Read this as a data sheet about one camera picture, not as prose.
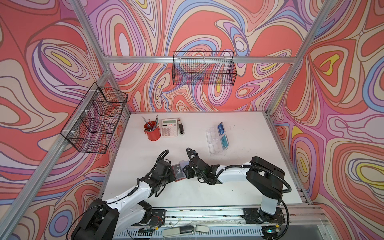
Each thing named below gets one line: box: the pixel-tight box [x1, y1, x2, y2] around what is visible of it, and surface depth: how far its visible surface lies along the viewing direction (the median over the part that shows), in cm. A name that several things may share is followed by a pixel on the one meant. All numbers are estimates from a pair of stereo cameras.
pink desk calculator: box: [161, 118, 178, 138], surface depth 110 cm
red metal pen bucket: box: [143, 120, 161, 142], surface depth 101 cm
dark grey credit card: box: [173, 163, 184, 180], surface depth 90 cm
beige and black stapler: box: [177, 117, 185, 136], surface depth 107 cm
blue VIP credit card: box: [217, 122, 226, 136], surface depth 101 cm
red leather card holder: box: [171, 163, 187, 182], surface depth 90 cm
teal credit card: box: [220, 134, 230, 151], surface depth 92 cm
